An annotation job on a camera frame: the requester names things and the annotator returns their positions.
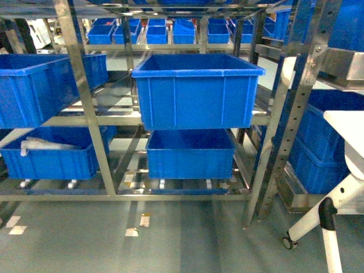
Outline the lower blue bin right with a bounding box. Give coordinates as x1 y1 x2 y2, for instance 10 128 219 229
146 129 235 179

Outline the large blue bin right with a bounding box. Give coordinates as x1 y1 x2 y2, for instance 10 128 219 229
131 53 266 130

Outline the large blue bin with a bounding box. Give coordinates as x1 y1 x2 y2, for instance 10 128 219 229
131 53 266 130
0 53 109 130

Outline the lower blue bin left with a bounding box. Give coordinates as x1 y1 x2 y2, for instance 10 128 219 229
1 126 99 180

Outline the large blue bin left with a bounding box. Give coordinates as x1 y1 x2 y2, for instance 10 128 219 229
0 53 109 130

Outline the stainless steel rack upright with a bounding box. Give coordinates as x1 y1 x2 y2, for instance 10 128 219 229
53 0 116 196

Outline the white table leg with caster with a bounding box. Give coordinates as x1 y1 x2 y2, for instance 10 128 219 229
283 174 363 272

